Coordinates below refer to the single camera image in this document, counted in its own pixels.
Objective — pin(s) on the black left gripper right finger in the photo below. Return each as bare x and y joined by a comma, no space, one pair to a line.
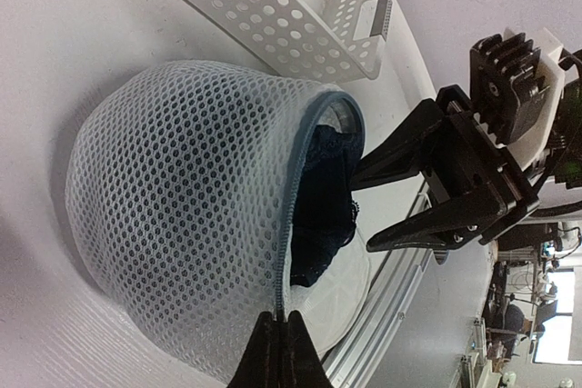
303,368

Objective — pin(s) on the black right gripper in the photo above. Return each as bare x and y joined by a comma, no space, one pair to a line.
480,191

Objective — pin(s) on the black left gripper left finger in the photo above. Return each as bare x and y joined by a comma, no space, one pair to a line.
261,364

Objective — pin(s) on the dark navy lace bra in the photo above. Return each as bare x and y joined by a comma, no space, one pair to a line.
325,212

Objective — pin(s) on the white mesh laundry bag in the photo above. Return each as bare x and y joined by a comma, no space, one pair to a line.
180,194

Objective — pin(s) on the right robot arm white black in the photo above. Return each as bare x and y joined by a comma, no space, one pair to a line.
561,158

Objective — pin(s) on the white plastic basket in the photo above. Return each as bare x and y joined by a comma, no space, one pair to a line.
327,40

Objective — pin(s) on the aluminium table front rail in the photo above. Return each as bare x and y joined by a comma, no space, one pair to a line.
395,279

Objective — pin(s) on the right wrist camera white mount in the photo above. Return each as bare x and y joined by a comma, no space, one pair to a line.
516,84

